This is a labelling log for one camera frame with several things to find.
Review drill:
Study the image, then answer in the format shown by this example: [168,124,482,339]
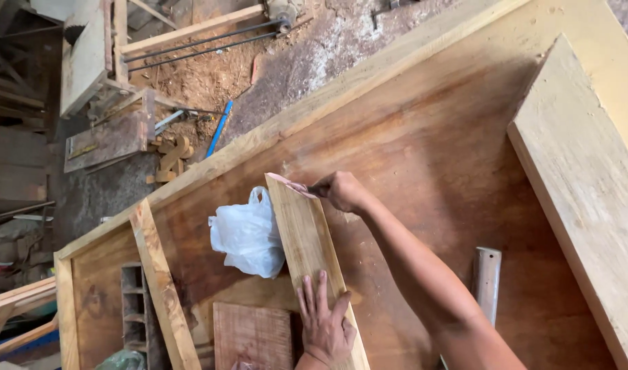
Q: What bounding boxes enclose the wooden frame rails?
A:
[0,276,59,367]

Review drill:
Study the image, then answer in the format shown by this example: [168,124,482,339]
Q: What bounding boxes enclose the blue pipe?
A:
[205,100,234,159]

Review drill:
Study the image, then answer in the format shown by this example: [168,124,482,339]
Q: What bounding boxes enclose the white plastic bag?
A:
[208,186,286,279]

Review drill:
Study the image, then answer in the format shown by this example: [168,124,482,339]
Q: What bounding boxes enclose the wooden table saw machine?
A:
[59,0,315,119]

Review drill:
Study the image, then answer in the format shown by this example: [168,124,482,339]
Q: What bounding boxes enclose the flat wooden board with rule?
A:
[63,88,156,174]

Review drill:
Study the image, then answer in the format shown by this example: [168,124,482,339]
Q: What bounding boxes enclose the pink sandpaper piece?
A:
[266,173,320,200]

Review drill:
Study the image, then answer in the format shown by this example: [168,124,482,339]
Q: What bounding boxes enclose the person's right hand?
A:
[307,171,372,214]

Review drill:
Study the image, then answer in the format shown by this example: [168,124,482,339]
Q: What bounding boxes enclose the green plastic bag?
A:
[94,350,146,370]

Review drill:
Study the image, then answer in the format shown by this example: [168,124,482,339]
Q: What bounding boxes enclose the person's left hand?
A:
[296,270,357,368]

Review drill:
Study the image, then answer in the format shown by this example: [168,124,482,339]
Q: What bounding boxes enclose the narrow wooden batten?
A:
[129,198,203,370]

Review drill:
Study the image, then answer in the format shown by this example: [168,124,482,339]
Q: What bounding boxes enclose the light wooden plank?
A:
[264,173,371,370]

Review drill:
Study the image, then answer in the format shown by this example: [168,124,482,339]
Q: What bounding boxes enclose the grey metal bar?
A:
[472,247,502,328]

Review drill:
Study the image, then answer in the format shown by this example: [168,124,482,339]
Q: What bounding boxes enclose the thick pale wooden beam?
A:
[507,33,628,370]

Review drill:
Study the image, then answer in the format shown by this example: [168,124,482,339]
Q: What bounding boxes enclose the reddish wooden block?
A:
[213,301,294,370]

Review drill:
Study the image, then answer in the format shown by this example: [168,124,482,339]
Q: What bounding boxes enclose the large wooden door panel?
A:
[53,0,628,370]

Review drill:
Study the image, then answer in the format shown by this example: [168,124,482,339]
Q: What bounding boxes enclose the pile of curved wood offcuts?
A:
[146,135,195,185]

